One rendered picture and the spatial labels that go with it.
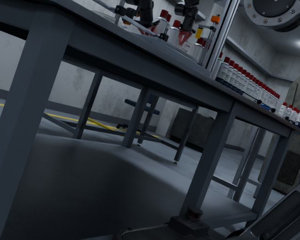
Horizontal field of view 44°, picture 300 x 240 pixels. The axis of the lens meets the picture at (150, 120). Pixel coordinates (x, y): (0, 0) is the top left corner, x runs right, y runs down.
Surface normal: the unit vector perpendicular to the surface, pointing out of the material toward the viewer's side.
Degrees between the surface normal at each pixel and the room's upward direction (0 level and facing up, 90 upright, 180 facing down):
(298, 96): 90
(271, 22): 90
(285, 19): 90
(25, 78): 90
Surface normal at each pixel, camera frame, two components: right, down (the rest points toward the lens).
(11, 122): -0.55, -0.15
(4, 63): 0.75, 0.32
